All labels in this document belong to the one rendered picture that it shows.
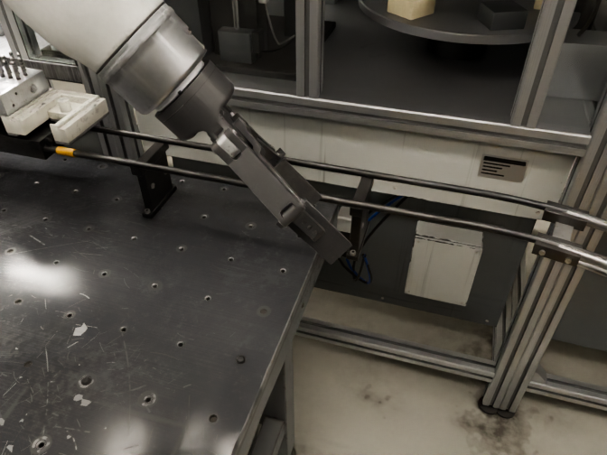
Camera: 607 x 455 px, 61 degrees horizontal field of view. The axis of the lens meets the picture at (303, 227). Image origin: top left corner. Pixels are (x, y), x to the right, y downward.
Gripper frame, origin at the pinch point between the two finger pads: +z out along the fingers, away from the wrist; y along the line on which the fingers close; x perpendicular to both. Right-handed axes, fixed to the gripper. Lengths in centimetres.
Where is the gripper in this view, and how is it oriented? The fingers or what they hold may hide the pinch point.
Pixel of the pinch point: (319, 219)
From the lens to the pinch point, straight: 57.6
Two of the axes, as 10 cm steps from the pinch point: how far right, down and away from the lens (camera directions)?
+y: -1.9, -4.0, 9.0
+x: -7.3, 6.7, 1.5
